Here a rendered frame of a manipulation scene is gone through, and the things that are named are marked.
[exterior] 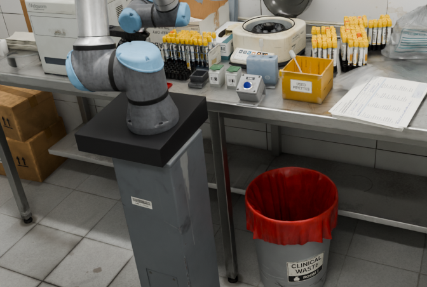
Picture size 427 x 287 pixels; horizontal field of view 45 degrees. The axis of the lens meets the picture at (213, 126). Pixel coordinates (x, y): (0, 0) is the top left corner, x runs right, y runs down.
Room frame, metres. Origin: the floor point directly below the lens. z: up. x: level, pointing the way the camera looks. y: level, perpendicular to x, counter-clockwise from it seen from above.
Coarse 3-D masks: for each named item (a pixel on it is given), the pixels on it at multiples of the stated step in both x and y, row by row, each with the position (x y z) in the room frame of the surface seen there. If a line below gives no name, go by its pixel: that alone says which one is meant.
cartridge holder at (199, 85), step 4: (196, 72) 1.70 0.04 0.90; (200, 72) 1.70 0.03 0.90; (204, 72) 1.69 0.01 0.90; (192, 76) 1.66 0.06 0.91; (196, 76) 1.65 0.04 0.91; (200, 76) 1.65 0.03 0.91; (204, 76) 1.66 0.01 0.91; (208, 76) 1.69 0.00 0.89; (192, 80) 1.66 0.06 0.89; (196, 80) 1.65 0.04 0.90; (200, 80) 1.65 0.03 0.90; (204, 80) 1.65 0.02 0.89; (208, 80) 1.68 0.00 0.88; (188, 84) 1.65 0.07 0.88; (192, 84) 1.64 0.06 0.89; (196, 84) 1.63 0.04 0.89; (200, 84) 1.63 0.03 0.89; (204, 84) 1.64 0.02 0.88
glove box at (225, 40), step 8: (224, 24) 2.08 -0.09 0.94; (232, 24) 2.07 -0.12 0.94; (216, 32) 1.99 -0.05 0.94; (224, 32) 2.02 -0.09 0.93; (232, 32) 2.02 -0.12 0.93; (216, 40) 1.90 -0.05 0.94; (224, 40) 1.89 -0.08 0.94; (232, 40) 1.90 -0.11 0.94; (224, 48) 1.86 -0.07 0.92; (232, 48) 1.89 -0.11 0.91; (224, 56) 1.86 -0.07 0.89
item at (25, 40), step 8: (16, 32) 2.36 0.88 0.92; (24, 32) 2.34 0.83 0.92; (32, 32) 2.32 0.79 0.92; (8, 40) 2.30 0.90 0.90; (16, 40) 2.25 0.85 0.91; (24, 40) 2.24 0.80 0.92; (32, 40) 2.25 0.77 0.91; (16, 48) 2.25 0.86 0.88; (24, 48) 2.22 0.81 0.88; (32, 48) 2.20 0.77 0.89
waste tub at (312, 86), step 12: (300, 60) 1.58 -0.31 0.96; (312, 60) 1.56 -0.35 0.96; (324, 60) 1.54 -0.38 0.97; (288, 72) 1.47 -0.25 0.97; (300, 72) 1.45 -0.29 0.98; (312, 72) 1.56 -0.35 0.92; (324, 72) 1.44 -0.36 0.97; (288, 84) 1.47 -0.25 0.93; (300, 84) 1.45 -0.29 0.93; (312, 84) 1.43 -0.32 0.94; (324, 84) 1.44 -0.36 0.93; (288, 96) 1.47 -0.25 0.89; (300, 96) 1.45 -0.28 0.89; (312, 96) 1.43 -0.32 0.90; (324, 96) 1.45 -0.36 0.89
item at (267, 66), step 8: (248, 56) 1.63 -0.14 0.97; (256, 56) 1.62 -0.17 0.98; (264, 56) 1.62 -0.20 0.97; (272, 56) 1.61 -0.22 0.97; (248, 64) 1.61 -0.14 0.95; (256, 64) 1.60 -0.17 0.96; (264, 64) 1.59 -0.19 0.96; (272, 64) 1.58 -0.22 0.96; (248, 72) 1.61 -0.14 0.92; (256, 72) 1.60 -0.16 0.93; (264, 72) 1.59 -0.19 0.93; (272, 72) 1.58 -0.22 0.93; (264, 80) 1.59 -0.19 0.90; (272, 80) 1.58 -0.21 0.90; (272, 88) 1.57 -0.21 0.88
